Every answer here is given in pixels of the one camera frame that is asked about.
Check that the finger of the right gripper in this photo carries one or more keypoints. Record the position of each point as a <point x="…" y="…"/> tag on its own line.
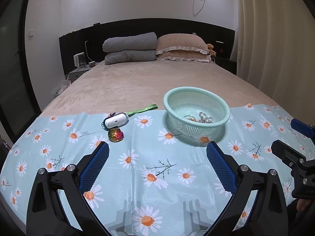
<point x="290" y="156"/>
<point x="306" y="130"/>

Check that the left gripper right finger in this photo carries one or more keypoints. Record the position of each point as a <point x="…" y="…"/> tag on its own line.
<point x="268" y="215"/>

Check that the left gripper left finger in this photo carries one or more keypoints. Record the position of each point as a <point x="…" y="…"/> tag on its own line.
<point x="45" y="213"/>

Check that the person hand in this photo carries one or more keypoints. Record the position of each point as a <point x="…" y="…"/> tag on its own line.
<point x="302" y="204"/>

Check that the iridescent round ball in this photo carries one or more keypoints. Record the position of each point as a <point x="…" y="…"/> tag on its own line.
<point x="115" y="135"/>

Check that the cream curtain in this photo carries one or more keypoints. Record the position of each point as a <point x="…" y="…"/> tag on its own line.
<point x="275" y="52"/>

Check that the daisy print blue cloth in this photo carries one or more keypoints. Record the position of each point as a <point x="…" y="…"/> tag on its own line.
<point x="154" y="182"/>

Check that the dark door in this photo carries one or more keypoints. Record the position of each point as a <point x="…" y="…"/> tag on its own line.
<point x="19" y="106"/>

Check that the white earbud case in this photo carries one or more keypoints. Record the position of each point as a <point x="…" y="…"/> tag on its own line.
<point x="115" y="120"/>

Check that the green plastic mesh basket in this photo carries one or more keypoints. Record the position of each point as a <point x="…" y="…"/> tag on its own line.
<point x="194" y="115"/>

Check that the brown teddy bear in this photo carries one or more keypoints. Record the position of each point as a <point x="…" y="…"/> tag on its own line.
<point x="211" y="51"/>

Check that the bedside table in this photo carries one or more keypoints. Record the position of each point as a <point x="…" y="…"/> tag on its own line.
<point x="76" y="73"/>

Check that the beige bed cover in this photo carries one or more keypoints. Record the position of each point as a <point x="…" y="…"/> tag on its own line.
<point x="133" y="85"/>

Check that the beige pillow lower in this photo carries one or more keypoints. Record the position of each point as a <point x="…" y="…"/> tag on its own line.
<point x="184" y="56"/>

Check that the beige pillow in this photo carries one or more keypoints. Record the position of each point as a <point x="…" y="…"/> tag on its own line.
<point x="181" y="42"/>
<point x="184" y="56"/>

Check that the white bedside appliance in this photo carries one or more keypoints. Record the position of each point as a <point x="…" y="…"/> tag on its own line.
<point x="79" y="60"/>

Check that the grey folded blanket lower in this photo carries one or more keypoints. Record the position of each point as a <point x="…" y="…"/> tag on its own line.
<point x="129" y="56"/>

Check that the grey folded blanket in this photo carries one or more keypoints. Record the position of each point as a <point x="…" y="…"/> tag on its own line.
<point x="129" y="56"/>
<point x="147" y="41"/>

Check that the beige pillow upper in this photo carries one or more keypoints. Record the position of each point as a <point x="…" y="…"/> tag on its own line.
<point x="181" y="42"/>

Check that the grey folded blanket upper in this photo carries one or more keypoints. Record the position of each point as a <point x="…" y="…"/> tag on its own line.
<point x="147" y="41"/>

